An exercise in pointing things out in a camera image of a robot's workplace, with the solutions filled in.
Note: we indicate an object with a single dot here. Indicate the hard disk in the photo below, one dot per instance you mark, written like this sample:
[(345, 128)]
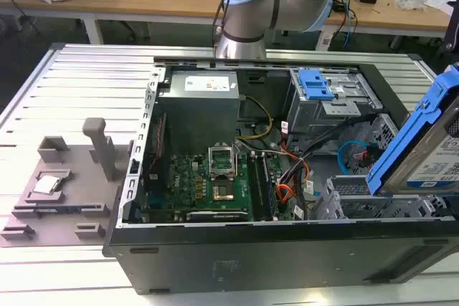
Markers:
[(405, 141)]

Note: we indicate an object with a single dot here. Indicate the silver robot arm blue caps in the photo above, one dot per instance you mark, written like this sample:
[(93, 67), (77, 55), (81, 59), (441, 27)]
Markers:
[(251, 8)]

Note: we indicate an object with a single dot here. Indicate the metal disk bay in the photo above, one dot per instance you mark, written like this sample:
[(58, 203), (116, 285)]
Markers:
[(358, 209)]

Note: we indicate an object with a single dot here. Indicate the thin metal locking lever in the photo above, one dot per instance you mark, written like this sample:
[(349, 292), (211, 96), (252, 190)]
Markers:
[(237, 159)]

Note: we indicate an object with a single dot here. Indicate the grey power supply unit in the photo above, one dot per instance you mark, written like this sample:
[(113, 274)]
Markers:
[(201, 116)]

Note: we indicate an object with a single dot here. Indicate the CPU socket with gold pins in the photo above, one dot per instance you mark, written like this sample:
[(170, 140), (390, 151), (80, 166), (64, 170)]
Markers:
[(223, 193)]

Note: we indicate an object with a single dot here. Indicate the black RAM stick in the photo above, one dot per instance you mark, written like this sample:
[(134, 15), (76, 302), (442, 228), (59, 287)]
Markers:
[(268, 187), (255, 187)]

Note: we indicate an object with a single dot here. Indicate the green motherboard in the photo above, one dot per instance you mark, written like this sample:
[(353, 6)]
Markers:
[(183, 184)]

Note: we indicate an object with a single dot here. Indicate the black graphics card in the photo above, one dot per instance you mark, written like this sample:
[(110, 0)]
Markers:
[(215, 216)]

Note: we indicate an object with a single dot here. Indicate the metal optical drive cage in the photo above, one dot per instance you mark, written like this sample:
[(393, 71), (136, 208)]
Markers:
[(315, 116)]

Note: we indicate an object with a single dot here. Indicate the blue plastic cage latch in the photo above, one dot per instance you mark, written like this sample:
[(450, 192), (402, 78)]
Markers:
[(315, 85)]

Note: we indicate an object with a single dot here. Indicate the black open PC case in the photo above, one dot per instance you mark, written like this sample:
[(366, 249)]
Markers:
[(251, 259)]

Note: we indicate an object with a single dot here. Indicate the wooden desk with white legs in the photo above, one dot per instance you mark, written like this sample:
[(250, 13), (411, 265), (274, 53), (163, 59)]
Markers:
[(143, 5)]

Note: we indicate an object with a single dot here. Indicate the grey parts rack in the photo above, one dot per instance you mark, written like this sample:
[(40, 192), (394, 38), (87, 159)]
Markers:
[(82, 220)]

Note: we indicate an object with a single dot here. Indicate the RAM stick with blue label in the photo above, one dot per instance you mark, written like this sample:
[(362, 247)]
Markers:
[(59, 210)]

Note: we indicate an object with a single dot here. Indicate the silver CPU chip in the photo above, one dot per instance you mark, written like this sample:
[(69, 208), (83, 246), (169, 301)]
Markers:
[(47, 184)]

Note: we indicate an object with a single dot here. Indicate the wooden desk with clutter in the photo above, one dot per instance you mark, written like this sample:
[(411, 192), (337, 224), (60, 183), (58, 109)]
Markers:
[(380, 15)]

